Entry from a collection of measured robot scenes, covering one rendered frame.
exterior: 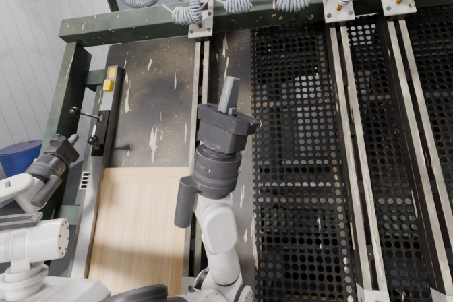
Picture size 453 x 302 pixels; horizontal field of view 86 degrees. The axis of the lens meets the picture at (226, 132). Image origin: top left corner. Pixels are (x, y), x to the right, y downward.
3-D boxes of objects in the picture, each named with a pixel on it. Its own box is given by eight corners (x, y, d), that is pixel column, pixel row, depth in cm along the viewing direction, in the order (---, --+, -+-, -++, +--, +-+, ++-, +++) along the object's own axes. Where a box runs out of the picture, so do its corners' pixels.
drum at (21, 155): (43, 186, 361) (23, 138, 335) (72, 186, 351) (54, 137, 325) (9, 207, 314) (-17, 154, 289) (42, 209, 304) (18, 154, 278)
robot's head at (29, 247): (58, 278, 40) (58, 224, 40) (-22, 293, 36) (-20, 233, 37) (69, 261, 46) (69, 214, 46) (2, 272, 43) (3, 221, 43)
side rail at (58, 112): (32, 292, 97) (3, 303, 87) (82, 56, 129) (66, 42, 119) (44, 294, 96) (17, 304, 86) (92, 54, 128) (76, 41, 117)
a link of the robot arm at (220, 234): (233, 204, 44) (243, 253, 50) (215, 178, 51) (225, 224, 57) (199, 219, 42) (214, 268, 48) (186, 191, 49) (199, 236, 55)
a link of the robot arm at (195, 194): (246, 180, 45) (234, 230, 48) (223, 156, 54) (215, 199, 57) (187, 185, 40) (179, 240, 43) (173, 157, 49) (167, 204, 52)
